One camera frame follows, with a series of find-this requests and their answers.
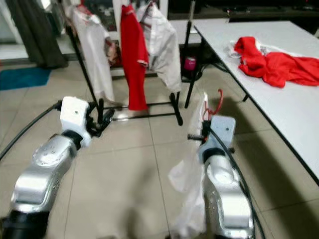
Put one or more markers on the red hanging garment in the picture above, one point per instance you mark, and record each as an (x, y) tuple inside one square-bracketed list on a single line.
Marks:
[(133, 64)]

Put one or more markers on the grey curtain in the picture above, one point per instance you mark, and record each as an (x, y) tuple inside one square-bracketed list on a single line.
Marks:
[(37, 35)]

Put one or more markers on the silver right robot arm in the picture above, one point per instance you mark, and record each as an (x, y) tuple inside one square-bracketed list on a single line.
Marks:
[(227, 199)]

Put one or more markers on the white table with black legs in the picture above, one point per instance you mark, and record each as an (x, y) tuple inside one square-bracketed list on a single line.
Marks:
[(284, 114)]

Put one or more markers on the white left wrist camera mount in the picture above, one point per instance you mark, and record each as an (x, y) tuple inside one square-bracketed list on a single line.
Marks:
[(75, 117)]

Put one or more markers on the beige hanging jacket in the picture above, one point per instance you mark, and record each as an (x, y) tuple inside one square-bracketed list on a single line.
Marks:
[(164, 50)]

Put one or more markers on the red crumpled garment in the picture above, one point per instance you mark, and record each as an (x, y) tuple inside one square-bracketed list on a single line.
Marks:
[(279, 67)]

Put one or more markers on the white hanging shirt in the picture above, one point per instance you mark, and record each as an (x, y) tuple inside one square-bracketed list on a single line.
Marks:
[(97, 59)]

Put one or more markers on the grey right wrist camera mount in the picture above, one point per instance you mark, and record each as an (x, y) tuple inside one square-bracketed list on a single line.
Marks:
[(222, 130)]

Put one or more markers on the metal clothes rack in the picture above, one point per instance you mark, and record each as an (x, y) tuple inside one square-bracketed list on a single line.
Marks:
[(176, 109)]

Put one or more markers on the blue floor mat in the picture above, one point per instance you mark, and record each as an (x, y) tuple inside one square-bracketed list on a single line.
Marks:
[(25, 78)]

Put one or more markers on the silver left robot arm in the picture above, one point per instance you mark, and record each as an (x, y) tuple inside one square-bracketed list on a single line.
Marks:
[(42, 164)]

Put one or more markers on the pink object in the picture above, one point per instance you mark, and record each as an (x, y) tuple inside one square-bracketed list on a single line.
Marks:
[(190, 63)]

